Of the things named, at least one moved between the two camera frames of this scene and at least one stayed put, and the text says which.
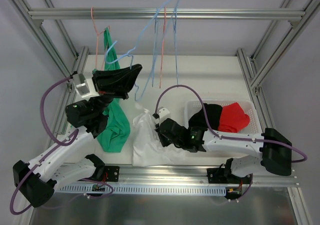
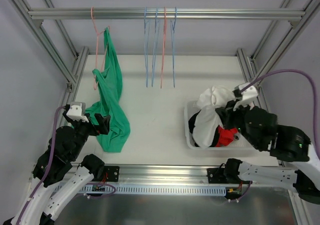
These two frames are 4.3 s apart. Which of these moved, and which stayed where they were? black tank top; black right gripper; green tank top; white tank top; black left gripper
Moved: black right gripper; white tank top; black left gripper; black tank top
Stayed: green tank top
